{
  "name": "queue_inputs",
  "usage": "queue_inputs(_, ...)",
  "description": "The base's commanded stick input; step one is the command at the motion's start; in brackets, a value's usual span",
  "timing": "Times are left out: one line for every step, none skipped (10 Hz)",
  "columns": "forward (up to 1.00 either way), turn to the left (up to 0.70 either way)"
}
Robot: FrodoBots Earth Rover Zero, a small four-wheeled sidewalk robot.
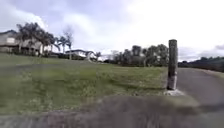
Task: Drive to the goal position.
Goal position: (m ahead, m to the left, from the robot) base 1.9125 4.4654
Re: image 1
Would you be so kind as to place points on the building with dark roof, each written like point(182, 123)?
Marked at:
point(13, 41)

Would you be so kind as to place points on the grey asphalt path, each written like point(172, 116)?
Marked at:
point(200, 86)

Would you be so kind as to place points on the row of trees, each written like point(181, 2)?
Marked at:
point(143, 55)

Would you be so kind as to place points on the dark hedge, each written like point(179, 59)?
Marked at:
point(205, 63)

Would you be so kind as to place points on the weathered wooden post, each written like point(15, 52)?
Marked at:
point(172, 63)

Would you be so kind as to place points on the cluster of palm trees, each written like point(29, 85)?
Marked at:
point(40, 36)

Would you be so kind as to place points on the white low building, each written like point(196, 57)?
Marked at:
point(78, 53)

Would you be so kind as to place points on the green grass field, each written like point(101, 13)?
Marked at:
point(83, 80)

